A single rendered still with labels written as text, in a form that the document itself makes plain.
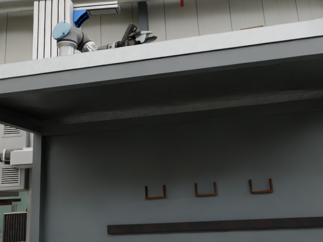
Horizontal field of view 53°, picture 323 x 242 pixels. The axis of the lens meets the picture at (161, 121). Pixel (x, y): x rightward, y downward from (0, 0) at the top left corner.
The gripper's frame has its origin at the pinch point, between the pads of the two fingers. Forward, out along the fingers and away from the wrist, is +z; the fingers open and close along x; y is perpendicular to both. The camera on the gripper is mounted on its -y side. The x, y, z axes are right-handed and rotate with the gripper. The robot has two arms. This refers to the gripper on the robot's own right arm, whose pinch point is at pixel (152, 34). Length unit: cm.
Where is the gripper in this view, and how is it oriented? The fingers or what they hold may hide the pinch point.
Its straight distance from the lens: 165.6
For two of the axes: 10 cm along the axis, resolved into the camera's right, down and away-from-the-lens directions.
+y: -0.1, 9.4, -3.3
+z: 8.7, -1.5, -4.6
